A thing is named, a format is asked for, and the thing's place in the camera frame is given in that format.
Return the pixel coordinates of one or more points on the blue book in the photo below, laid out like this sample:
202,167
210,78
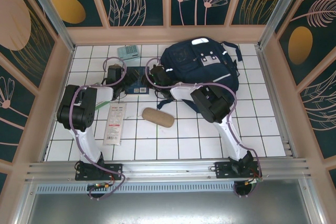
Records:
139,91

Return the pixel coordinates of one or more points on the mint green calculator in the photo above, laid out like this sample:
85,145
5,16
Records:
127,52

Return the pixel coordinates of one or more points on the beige pencil case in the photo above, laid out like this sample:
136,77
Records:
157,117

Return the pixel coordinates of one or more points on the clear plastic stationery pack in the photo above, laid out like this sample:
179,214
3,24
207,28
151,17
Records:
115,124

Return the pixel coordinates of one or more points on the navy blue backpack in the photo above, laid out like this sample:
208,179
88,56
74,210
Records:
204,72

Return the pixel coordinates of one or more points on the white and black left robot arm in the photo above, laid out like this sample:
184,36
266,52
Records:
76,108

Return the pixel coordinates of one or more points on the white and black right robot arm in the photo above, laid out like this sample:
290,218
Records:
210,103

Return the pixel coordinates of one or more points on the small circuit board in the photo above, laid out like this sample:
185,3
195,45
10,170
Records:
98,186
254,181

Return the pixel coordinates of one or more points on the grey metal sheet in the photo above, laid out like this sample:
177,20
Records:
168,208

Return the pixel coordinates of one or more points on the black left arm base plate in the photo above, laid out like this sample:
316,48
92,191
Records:
115,169

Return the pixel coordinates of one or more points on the aluminium mounting rail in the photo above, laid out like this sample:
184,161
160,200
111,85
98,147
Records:
168,169

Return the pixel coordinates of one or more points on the aluminium corner post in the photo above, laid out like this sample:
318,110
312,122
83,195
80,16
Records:
53,16
280,11

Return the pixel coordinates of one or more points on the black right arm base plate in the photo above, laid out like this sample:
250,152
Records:
221,169

